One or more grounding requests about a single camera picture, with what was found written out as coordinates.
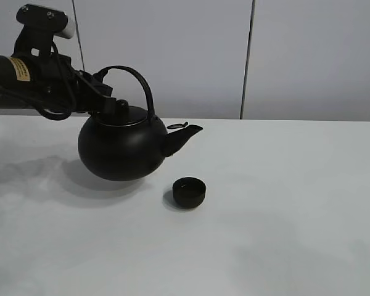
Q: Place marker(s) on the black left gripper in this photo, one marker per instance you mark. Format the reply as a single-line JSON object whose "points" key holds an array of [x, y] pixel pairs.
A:
{"points": [[59, 88]]}

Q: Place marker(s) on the black round teapot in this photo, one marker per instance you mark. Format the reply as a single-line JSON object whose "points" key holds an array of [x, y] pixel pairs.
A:
{"points": [[123, 142]]}

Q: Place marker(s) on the small black teacup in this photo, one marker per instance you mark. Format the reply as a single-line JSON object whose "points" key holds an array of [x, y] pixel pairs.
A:
{"points": [[189, 192]]}

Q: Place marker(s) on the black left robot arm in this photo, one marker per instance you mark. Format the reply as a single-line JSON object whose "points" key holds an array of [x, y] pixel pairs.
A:
{"points": [[16, 81]]}

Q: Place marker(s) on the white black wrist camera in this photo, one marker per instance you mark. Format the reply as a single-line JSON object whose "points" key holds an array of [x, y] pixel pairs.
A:
{"points": [[40, 25]]}

